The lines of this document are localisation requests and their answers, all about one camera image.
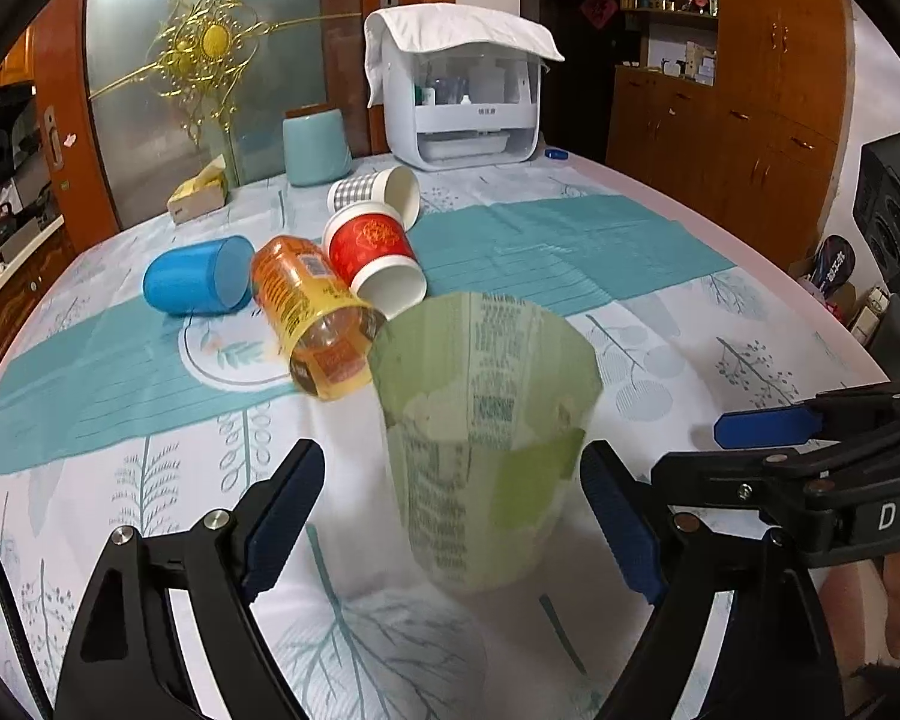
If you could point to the racket bag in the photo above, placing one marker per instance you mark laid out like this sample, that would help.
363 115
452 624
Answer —
834 264

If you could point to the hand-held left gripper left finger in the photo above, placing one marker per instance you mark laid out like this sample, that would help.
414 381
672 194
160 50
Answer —
281 532

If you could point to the teal table runner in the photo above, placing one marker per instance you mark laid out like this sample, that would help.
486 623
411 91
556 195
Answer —
570 240

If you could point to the wooden cabinet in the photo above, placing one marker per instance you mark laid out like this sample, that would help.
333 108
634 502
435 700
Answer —
765 52

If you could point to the green translucent printed cup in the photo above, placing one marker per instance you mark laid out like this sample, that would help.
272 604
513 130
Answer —
487 427

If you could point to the red paper cup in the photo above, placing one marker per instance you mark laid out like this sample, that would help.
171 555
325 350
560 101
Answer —
371 244

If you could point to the white storage box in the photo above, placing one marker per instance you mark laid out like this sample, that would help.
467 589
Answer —
457 131

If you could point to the light blue canister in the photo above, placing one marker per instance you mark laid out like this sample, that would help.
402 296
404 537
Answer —
316 146

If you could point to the yellow tissue box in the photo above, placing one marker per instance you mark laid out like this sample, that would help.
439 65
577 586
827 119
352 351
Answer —
195 199

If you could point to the grey checkered paper cup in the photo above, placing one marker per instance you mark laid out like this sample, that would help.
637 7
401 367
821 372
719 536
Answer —
356 191

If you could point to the red diamond wall decoration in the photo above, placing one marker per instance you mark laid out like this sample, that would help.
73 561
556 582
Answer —
598 9

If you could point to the person's right hand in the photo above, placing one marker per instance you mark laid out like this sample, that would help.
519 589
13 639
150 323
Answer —
896 600

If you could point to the blue plastic cup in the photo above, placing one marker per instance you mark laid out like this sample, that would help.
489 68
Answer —
187 277

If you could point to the white cloth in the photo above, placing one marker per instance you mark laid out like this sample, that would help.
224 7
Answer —
450 30

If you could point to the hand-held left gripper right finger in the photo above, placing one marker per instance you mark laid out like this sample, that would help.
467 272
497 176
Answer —
622 525

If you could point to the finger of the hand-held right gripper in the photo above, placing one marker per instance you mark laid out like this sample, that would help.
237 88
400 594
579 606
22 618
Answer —
712 480
765 427

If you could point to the orange label clear cup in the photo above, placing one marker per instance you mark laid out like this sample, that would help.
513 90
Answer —
307 307

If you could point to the frosted glass door gold ornament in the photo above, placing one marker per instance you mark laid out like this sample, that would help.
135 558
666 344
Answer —
150 127

